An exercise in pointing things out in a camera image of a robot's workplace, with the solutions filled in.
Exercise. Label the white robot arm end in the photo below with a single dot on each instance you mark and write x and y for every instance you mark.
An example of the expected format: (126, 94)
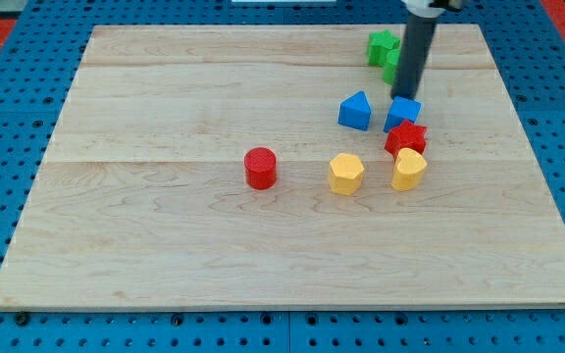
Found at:
(430, 9)

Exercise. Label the blue triangle block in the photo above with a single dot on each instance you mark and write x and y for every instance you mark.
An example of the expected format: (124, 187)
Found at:
(355, 111)

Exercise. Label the red cylinder block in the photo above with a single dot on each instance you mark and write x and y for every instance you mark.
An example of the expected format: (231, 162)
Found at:
(260, 165)

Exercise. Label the yellow hexagon block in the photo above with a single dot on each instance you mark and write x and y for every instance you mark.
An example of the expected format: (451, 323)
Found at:
(346, 173)

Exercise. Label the yellow heart block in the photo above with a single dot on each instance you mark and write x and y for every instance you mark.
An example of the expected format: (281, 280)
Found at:
(408, 169)

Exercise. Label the red star block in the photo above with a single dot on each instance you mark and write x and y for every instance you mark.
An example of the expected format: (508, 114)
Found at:
(406, 135)

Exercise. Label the blue cube block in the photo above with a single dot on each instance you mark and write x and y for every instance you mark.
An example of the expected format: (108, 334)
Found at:
(401, 109)

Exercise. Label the light wooden board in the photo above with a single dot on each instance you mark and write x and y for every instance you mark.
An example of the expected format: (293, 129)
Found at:
(141, 204)

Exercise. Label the green star block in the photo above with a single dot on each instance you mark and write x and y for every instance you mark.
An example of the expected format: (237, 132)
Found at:
(380, 43)

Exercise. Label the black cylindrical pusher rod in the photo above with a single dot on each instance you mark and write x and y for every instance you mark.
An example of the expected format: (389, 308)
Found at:
(415, 47)

